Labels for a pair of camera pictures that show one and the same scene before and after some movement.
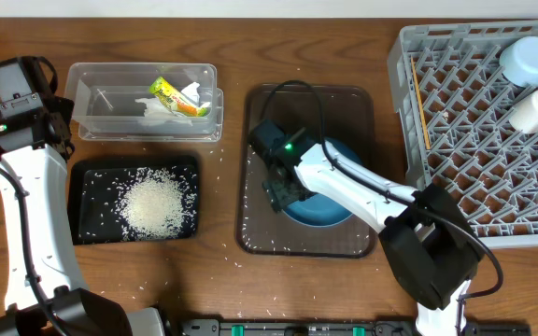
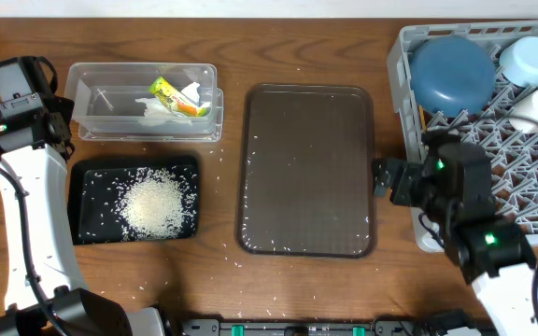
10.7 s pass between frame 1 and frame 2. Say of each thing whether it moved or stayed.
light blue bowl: stayed
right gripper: moved
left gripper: stayed
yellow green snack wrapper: stayed
